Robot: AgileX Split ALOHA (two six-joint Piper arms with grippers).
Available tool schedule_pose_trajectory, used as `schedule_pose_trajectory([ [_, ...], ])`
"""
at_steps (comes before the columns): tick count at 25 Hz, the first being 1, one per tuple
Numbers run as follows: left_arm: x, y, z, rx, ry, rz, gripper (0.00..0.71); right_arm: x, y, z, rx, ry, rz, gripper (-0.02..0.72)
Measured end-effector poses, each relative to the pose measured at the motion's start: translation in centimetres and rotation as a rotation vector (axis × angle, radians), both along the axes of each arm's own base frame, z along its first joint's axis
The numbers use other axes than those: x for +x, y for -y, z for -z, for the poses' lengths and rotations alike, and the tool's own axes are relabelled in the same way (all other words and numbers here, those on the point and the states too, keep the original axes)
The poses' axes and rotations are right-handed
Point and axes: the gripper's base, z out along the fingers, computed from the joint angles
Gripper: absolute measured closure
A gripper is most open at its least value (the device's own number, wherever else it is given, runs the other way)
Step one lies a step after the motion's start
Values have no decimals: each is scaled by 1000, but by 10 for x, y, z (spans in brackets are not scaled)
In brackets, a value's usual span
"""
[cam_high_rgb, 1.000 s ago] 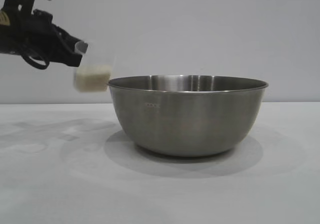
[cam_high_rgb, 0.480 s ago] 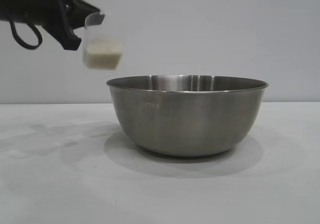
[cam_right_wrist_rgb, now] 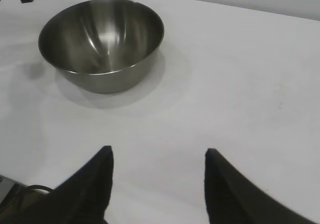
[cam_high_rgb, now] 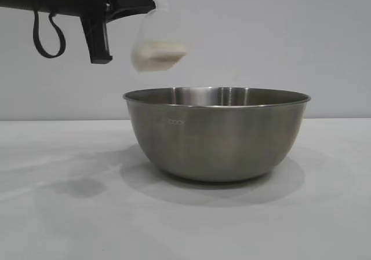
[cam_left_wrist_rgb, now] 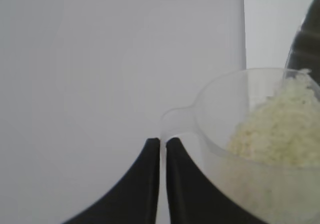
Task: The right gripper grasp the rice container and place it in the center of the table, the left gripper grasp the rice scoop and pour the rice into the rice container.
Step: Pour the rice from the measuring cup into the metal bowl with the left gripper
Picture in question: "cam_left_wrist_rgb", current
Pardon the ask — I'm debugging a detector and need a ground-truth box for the translucent plastic measuring cup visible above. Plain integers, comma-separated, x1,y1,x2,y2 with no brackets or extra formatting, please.
159,68,320,224

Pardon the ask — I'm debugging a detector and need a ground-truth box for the white uncooked rice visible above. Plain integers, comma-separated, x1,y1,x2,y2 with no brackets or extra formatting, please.
226,69,320,170

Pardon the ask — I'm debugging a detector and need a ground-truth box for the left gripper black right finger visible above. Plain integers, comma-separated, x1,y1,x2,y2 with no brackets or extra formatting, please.
166,138,266,224

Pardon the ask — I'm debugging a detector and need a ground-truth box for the stainless steel mixing bowl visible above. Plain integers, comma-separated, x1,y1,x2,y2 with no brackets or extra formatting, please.
282,0,320,90

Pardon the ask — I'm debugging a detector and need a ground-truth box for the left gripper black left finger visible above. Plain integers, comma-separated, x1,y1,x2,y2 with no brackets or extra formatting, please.
58,138,161,224

